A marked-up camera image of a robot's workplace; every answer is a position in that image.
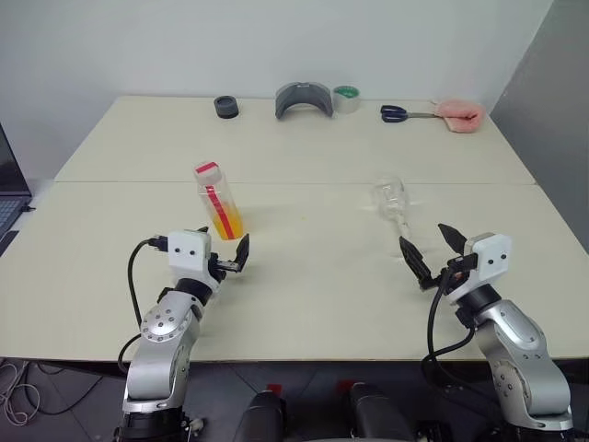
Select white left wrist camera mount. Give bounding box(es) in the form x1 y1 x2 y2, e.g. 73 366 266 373
167 229 214 283

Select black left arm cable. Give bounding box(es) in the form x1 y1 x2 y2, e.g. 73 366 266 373
117 235 169 375

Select dark rounded shape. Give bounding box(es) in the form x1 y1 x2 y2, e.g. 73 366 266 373
345 381 416 442
233 390 290 442

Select clear plastic wine glass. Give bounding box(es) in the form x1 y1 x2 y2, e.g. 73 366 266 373
371 176 418 243

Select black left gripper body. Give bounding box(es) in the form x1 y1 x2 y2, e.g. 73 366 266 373
207 251 230 284

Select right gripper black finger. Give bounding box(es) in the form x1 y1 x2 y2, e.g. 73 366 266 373
437 223 467 257
398 236 439 292

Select dark blue handled scissors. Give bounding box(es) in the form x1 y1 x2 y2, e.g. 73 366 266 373
379 103 444 124

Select grey laptop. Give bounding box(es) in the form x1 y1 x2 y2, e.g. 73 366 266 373
0 121 34 257

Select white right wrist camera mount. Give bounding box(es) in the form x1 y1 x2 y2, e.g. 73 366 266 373
461 231 513 297

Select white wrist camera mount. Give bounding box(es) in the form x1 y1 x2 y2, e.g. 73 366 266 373
167 229 214 283
461 231 513 297

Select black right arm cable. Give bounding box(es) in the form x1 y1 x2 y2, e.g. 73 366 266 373
422 255 478 392

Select white floor cable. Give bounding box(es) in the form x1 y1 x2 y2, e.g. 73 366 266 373
0 360 31 427

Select black floor cable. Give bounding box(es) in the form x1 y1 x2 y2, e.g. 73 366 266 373
26 362 117 416

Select pink cloth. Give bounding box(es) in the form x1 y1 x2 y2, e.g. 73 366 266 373
429 98 487 135

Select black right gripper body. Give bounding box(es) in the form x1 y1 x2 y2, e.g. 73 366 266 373
432 252 478 297

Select bottle with orange liquid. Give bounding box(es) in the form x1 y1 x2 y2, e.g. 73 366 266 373
191 159 250 242

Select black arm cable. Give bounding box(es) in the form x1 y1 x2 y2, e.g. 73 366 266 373
117 235 169 375
422 255 478 392

